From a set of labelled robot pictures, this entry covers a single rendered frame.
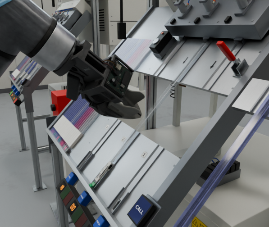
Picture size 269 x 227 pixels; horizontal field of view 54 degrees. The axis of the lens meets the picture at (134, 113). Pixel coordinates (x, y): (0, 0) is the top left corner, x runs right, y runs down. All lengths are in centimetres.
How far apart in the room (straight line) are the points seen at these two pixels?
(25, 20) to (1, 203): 173
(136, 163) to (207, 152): 18
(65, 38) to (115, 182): 38
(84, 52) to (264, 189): 75
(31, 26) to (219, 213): 68
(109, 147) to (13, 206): 132
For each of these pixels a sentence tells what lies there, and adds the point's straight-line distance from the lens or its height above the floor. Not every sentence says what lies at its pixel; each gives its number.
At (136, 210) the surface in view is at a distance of 53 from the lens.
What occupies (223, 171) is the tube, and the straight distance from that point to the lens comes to 43.
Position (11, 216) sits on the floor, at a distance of 192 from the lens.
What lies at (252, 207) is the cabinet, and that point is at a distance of 89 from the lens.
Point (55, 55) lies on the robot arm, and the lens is 44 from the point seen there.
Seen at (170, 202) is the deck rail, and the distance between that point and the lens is 58.
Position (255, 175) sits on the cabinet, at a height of 62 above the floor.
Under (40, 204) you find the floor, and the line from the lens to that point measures 195.
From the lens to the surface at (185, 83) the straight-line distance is 73.
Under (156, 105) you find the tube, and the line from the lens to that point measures 72.
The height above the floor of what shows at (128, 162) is 80.
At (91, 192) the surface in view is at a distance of 69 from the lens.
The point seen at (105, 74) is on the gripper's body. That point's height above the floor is 105.
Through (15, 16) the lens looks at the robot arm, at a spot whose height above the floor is 114.
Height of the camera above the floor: 112
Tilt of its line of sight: 18 degrees down
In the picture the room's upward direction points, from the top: straight up
